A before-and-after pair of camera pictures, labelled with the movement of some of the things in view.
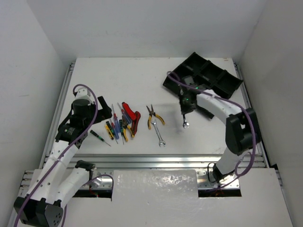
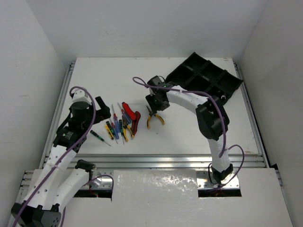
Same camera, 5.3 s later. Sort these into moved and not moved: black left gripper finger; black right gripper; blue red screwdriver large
Moved: black right gripper
Not moved: black left gripper finger; blue red screwdriver large
